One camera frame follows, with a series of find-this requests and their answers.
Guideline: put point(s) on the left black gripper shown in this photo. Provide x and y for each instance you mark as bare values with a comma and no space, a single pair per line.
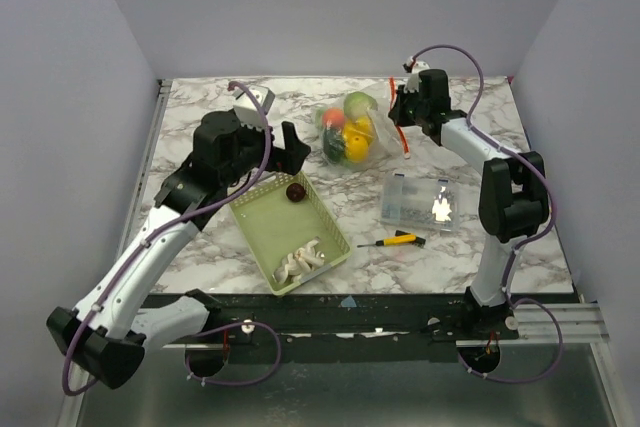
291,158

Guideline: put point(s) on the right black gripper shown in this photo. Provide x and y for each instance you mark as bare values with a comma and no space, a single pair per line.
404,110

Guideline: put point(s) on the yellow lemon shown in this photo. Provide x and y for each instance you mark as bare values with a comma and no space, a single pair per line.
363,126

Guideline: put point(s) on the dark green avocado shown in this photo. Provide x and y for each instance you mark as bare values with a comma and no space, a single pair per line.
333,145

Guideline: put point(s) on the green cabbage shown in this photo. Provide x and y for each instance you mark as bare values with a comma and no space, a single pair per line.
358,104

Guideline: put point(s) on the clear zip bag orange zipper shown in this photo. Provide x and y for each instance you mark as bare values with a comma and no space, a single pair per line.
389,140

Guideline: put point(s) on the orange fruit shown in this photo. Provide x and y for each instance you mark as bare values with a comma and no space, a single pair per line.
356,147

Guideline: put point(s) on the peach fruit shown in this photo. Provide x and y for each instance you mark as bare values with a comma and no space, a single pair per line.
333,118

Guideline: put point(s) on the green perforated plastic basket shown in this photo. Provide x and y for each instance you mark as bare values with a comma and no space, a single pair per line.
273,226

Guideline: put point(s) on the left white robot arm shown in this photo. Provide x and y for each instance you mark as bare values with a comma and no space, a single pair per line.
105,334

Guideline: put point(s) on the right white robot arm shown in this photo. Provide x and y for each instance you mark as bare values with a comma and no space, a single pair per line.
513,201

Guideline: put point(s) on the dark red plum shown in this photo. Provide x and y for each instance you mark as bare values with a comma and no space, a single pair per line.
295,192

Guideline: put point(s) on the clear plastic parts box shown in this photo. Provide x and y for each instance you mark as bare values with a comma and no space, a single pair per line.
420,203

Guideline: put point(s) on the white mushroom cluster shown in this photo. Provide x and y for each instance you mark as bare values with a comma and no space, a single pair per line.
296,264

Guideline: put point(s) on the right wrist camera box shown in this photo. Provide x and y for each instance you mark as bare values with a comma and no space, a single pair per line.
413,68

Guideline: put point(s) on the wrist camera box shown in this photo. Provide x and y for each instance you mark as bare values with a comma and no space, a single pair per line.
246,111
413,68

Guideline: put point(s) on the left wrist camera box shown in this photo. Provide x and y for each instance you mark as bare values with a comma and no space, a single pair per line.
246,111

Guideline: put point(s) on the yellow handled screwdriver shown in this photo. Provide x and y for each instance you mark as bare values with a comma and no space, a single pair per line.
400,238

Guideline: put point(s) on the black mounting rail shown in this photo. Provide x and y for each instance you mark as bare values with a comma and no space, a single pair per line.
342,328

